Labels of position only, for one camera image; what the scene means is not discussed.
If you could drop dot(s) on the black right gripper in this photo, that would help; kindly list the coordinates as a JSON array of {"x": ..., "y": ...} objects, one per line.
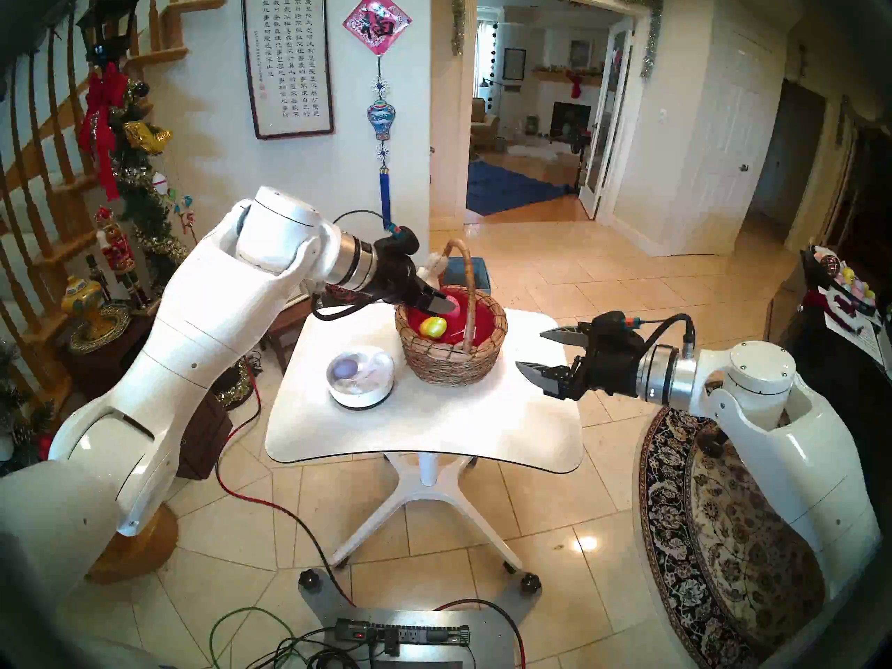
[{"x": 610, "y": 371}]

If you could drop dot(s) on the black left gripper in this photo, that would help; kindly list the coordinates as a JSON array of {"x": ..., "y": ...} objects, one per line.
[{"x": 397, "y": 281}]

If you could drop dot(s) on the pink easter egg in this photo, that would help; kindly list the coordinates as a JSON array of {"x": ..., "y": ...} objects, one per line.
[{"x": 453, "y": 306}]

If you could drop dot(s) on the green glitter easter egg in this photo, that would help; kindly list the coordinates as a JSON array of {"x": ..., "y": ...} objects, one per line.
[{"x": 439, "y": 325}]

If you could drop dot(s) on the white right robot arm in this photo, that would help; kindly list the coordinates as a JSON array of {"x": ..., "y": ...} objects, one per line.
[{"x": 801, "y": 465}]

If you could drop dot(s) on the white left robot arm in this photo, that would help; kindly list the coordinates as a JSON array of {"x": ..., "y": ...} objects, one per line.
[{"x": 209, "y": 326}]

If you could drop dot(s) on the brown wicker basket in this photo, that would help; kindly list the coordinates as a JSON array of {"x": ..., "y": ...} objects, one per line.
[{"x": 449, "y": 364}]

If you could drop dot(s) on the purple easter egg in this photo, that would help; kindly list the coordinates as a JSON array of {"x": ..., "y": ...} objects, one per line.
[{"x": 345, "y": 369}]

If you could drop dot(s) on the colourful egg centrepiece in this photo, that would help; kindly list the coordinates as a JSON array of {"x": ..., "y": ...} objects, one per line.
[{"x": 843, "y": 281}]

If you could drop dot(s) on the white plush bunny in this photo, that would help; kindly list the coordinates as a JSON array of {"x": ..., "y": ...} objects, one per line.
[{"x": 435, "y": 265}]

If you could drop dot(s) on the red shredded paper filling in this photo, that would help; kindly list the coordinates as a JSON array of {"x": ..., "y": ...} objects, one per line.
[{"x": 481, "y": 319}]

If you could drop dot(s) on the blue open box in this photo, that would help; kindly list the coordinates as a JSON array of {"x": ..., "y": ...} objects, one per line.
[{"x": 481, "y": 274}]

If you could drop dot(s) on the white round bowl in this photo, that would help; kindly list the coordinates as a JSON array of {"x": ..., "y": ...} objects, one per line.
[{"x": 362, "y": 394}]

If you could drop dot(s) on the blue floor rug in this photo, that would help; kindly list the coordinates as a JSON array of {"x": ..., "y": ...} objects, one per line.
[{"x": 502, "y": 189}]

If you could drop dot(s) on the tan armchair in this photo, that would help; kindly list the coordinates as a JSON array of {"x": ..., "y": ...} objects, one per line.
[{"x": 484, "y": 127}]

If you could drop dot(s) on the blue vase tassel hanging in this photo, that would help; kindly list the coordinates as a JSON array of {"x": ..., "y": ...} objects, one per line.
[{"x": 381, "y": 119}]

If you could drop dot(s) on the black fireplace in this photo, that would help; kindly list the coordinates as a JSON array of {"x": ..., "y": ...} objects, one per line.
[{"x": 569, "y": 120}]

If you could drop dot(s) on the black knob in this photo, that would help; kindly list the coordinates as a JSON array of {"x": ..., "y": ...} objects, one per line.
[
  {"x": 531, "y": 582},
  {"x": 309, "y": 578}
]

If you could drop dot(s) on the white glass french door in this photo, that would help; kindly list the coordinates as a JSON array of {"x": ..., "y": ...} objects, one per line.
[{"x": 605, "y": 117}]

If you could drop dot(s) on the red christmas stocking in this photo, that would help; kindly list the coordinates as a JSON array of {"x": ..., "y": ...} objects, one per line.
[{"x": 575, "y": 87}]

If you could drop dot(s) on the white panel door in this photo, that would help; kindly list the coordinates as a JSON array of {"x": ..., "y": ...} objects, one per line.
[{"x": 725, "y": 152}]

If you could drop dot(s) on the oriental patterned rug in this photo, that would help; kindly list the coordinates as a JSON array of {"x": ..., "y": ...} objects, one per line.
[{"x": 732, "y": 570}]

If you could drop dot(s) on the red diamond fu decoration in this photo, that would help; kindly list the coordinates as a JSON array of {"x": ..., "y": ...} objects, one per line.
[{"x": 376, "y": 21}]

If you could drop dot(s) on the framed chinese calligraphy scroll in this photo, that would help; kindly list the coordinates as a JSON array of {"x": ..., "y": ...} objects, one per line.
[{"x": 286, "y": 54}]

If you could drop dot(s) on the green tinsel christmas garland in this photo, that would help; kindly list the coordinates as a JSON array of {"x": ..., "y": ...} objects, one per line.
[{"x": 146, "y": 208}]

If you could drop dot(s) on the black power strip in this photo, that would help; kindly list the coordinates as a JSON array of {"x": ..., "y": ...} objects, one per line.
[{"x": 411, "y": 633}]

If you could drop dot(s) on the ornate decorative plate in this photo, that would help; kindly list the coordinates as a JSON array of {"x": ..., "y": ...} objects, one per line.
[{"x": 115, "y": 323}]

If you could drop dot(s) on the red nutcracker figure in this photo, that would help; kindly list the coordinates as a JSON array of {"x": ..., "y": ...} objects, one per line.
[{"x": 116, "y": 253}]

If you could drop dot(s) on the gold ingot ornament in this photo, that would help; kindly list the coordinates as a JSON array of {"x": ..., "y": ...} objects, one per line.
[{"x": 146, "y": 136}]

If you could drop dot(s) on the silver tinsel doorway garland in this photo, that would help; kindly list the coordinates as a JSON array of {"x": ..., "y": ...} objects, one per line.
[{"x": 651, "y": 37}]

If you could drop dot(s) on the dark wooden side table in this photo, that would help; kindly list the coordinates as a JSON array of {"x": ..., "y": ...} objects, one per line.
[{"x": 104, "y": 368}]

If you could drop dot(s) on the small black nutcracker figure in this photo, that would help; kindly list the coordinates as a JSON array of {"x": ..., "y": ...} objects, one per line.
[{"x": 96, "y": 277}]

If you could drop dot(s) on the yellow porcelain urn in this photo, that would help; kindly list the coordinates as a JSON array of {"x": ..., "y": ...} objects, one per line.
[{"x": 82, "y": 300}]

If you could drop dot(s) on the wooden staircase banister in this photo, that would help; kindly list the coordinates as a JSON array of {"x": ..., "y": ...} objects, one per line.
[{"x": 59, "y": 253}]

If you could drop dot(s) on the red ribbon bow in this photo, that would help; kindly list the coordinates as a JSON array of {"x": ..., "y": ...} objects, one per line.
[{"x": 104, "y": 93}]

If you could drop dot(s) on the black lantern lamp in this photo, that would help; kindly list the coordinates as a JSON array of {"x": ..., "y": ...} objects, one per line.
[{"x": 111, "y": 23}]

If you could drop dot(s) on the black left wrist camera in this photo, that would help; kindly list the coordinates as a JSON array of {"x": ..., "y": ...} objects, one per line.
[{"x": 402, "y": 244}]

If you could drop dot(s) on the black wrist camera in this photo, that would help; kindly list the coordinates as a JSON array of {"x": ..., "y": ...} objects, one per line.
[
  {"x": 613, "y": 325},
  {"x": 402, "y": 244}
]

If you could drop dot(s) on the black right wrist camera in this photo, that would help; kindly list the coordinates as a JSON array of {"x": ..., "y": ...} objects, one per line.
[{"x": 613, "y": 325}]

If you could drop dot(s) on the white table pedestal base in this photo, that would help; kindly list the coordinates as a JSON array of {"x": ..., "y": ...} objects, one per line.
[{"x": 426, "y": 476}]

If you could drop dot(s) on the black framed wall picture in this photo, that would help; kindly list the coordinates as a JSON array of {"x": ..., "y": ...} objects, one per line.
[{"x": 514, "y": 65}]

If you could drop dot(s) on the grey metal robot base plate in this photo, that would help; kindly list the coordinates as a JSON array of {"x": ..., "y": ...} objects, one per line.
[{"x": 495, "y": 633}]

